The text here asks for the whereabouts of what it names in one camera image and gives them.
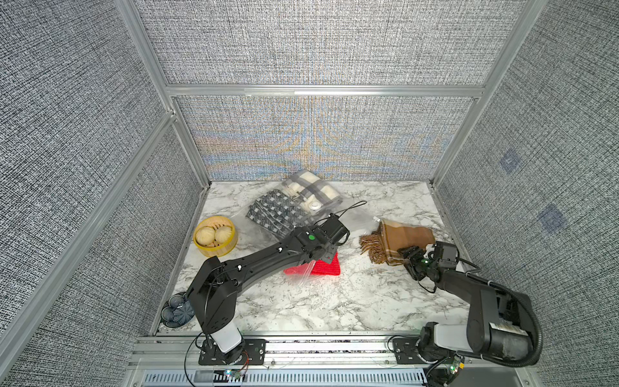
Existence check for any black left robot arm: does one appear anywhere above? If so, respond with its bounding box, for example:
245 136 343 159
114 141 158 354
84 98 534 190
186 219 350 356

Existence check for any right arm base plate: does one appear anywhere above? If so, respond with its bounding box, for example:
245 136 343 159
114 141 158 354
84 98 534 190
387 335 456 364

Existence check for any yellow-rimmed bamboo steamer basket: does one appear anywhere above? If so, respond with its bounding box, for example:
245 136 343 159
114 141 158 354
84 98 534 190
193 215 239 258

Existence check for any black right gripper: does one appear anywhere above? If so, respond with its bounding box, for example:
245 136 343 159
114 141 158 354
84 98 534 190
397 244 437 280

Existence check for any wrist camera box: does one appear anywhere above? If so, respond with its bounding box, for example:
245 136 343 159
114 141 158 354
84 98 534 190
433 241 459 269
319 214 351 246

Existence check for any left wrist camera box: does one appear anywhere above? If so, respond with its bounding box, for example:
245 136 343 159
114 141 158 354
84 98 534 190
319 214 351 246

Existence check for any white vacuum bag valve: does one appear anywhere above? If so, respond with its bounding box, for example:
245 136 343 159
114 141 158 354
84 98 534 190
309 201 322 212

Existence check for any brown fringed scarf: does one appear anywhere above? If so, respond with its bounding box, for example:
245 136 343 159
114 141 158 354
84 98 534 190
359 219 436 266

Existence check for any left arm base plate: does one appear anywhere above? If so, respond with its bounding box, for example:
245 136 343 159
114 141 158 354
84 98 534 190
198 339 267 367

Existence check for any black white knitted scarf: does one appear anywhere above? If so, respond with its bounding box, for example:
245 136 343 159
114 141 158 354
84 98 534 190
246 189 311 240

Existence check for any aluminium front rail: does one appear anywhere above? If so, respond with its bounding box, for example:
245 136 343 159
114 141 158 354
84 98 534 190
126 333 533 371

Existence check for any cream grey plaid scarf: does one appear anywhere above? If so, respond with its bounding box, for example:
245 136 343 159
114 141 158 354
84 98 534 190
282 169 343 215

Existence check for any red knitted scarf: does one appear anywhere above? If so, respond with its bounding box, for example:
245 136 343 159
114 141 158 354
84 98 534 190
284 253 341 277

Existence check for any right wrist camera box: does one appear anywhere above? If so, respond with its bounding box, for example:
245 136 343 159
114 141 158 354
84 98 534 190
433 241 459 269

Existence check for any white steamed bun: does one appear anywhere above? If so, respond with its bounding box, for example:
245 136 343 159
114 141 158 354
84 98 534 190
214 226 234 244
194 226 216 247

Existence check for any left white steamed bun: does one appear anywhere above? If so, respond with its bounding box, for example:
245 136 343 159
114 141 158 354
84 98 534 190
194 226 216 247

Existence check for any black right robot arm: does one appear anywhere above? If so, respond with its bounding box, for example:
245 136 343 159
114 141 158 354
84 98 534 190
398 241 543 368

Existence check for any clear plastic vacuum bag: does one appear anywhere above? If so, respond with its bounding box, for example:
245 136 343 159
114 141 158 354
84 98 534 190
230 170 374 290

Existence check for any right white steamed bun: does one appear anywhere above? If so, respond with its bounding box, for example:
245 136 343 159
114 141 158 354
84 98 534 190
214 226 234 244

